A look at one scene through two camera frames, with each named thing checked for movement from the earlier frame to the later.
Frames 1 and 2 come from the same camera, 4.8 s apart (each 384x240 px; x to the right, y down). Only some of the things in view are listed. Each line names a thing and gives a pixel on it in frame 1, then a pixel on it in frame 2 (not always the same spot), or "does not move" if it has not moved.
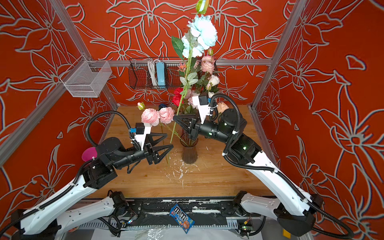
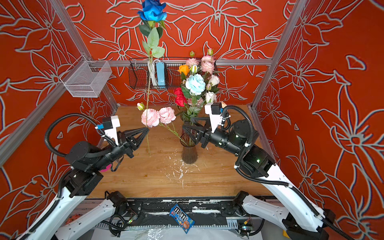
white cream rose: x=214 y=79 does not move
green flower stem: x=161 y=105 → x=154 y=11
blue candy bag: x=184 y=221 does not move
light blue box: x=161 y=74 does not move
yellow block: x=286 y=234 does not move
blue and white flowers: x=202 y=34 → x=195 y=84
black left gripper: x=151 y=154 → x=128 y=137
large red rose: x=177 y=96 does not move
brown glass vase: x=189 y=154 does not move
